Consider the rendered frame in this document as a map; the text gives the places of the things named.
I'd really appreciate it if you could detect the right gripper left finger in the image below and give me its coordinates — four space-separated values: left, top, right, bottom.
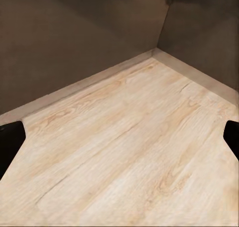
0 121 26 180

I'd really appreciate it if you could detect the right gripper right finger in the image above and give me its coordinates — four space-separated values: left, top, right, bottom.
223 120 239 161

